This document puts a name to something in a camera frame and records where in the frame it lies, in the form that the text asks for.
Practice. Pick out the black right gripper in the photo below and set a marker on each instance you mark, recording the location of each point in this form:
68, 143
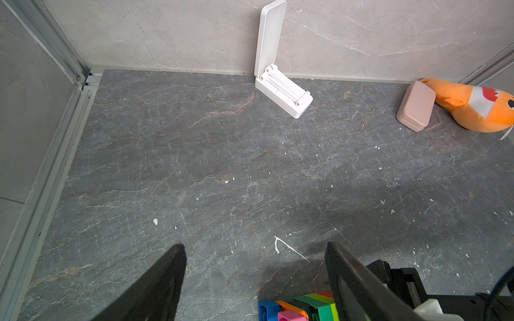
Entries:
407, 285

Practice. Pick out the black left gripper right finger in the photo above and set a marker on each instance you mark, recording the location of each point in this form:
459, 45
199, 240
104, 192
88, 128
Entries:
358, 293

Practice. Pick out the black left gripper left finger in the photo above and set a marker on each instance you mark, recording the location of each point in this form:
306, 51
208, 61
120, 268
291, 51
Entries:
156, 294

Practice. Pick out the red lego brick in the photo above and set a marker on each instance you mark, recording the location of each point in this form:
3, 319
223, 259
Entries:
326, 294

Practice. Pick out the lime green long lego brick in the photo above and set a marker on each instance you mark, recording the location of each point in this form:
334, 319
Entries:
325, 306

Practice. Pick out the dark green lego brick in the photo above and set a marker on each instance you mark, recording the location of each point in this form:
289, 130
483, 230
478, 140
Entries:
302, 299

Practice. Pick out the blue lego brick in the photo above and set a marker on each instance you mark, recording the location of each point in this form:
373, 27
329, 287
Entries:
268, 310

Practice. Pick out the black lego brick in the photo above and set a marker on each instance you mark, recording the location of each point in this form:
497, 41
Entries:
312, 313

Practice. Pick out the magenta lego brick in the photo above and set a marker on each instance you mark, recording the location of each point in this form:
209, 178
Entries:
290, 315

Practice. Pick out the orange lego brick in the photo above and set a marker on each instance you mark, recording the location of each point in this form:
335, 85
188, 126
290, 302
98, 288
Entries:
287, 306

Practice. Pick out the pink rectangular case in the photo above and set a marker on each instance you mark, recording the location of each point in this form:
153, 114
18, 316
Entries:
416, 107

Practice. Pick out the orange plush fish toy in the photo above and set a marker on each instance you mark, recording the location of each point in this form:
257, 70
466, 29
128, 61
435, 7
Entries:
475, 108

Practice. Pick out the white open flip box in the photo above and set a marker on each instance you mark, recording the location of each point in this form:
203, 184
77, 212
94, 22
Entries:
268, 78

